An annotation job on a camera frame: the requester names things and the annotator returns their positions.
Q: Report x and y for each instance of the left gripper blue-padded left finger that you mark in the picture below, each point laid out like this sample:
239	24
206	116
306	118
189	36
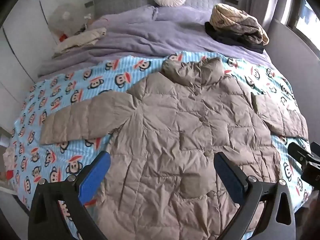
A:
46	216

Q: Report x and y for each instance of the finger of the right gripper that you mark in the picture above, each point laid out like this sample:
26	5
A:
298	153

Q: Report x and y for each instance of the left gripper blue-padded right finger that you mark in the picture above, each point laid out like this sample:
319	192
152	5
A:
277	220

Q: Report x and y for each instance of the beige quilted down jacket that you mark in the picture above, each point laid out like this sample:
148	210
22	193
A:
165	131

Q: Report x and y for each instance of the striped beige folded clothes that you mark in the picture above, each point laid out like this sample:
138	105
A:
227	18

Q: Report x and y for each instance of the blue monkey print blanket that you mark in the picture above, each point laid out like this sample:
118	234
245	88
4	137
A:
33	161

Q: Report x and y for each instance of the grey bed side panel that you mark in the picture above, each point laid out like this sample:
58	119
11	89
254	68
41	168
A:
300	65

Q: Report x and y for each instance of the black folded garment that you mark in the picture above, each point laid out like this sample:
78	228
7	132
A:
232	39

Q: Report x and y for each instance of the window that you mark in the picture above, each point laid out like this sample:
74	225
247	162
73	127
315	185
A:
304	20

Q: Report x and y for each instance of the cream folded cloth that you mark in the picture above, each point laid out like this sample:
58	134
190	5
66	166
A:
86	38

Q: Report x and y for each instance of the lavender duvet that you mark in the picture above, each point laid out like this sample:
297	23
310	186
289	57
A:
154	39

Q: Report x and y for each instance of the white electric fan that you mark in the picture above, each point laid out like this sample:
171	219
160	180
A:
66	19

